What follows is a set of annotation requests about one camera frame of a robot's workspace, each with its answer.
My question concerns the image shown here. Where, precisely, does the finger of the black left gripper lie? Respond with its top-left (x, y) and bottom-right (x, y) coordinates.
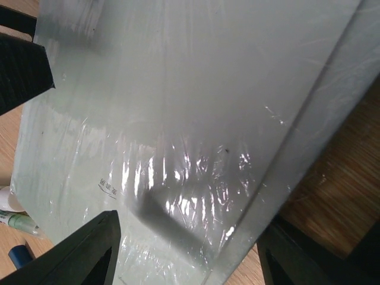
top-left (1, 34), bottom-right (55, 115)

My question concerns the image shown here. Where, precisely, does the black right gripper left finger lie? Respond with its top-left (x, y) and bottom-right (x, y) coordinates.
top-left (1, 210), bottom-right (121, 284)

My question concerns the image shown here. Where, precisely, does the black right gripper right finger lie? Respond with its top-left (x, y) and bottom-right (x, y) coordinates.
top-left (257, 221), bottom-right (350, 284)

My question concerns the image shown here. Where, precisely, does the pale green notebook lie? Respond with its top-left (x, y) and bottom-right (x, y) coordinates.
top-left (11, 1), bottom-right (379, 284)

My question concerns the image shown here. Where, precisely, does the black student backpack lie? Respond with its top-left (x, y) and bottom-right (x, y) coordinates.
top-left (347, 220), bottom-right (379, 284)

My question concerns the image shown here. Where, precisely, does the blue capped white pen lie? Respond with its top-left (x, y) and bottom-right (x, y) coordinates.
top-left (8, 245), bottom-right (33, 270)

